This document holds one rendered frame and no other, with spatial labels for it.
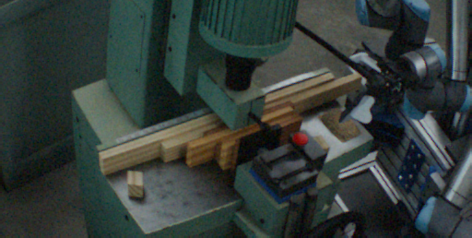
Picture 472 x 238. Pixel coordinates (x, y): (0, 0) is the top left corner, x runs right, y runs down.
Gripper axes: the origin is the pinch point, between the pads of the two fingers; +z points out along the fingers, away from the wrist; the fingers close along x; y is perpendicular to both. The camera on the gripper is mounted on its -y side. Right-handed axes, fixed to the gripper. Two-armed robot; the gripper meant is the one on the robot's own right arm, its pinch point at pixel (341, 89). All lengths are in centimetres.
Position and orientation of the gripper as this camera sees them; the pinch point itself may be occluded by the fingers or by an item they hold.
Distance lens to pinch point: 133.7
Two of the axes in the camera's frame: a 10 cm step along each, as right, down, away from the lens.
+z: -8.2, 2.8, -5.0
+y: 5.7, 5.2, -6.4
